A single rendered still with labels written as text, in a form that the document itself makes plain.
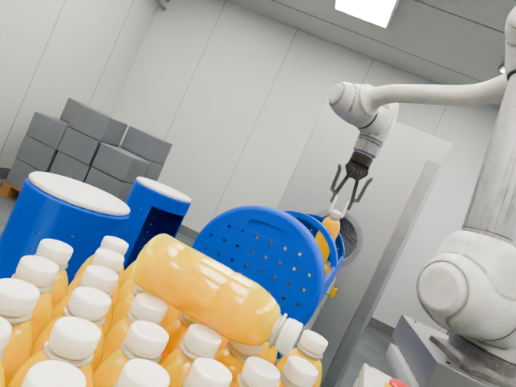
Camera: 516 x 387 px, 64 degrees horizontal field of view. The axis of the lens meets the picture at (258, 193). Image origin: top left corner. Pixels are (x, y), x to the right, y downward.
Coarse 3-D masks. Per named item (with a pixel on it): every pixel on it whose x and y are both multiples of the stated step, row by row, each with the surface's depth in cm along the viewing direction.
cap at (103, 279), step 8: (88, 272) 48; (96, 272) 48; (104, 272) 49; (112, 272) 50; (88, 280) 47; (96, 280) 47; (104, 280) 47; (112, 280) 48; (96, 288) 47; (104, 288) 48; (112, 288) 49
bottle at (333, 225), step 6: (330, 216) 147; (324, 222) 147; (330, 222) 146; (336, 222) 146; (330, 228) 146; (336, 228) 146; (318, 234) 149; (336, 234) 147; (318, 240) 149; (324, 240) 147; (324, 246) 148; (324, 252) 149; (324, 258) 151
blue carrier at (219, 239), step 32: (224, 224) 85; (256, 224) 84; (288, 224) 82; (320, 224) 120; (224, 256) 85; (256, 256) 83; (288, 256) 81; (320, 256) 83; (288, 288) 81; (320, 288) 80
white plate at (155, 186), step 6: (138, 180) 190; (144, 180) 194; (150, 180) 203; (150, 186) 185; (156, 186) 193; (162, 186) 203; (162, 192) 185; (168, 192) 191; (174, 192) 201; (174, 198) 187; (180, 198) 190; (186, 198) 198
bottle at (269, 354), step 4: (264, 344) 60; (268, 344) 60; (264, 348) 60; (268, 348) 60; (272, 348) 61; (260, 352) 60; (264, 352) 60; (268, 352) 60; (272, 352) 61; (276, 352) 62; (260, 356) 60; (264, 356) 60; (268, 356) 60; (272, 356) 61; (276, 356) 62; (268, 360) 60; (272, 360) 61
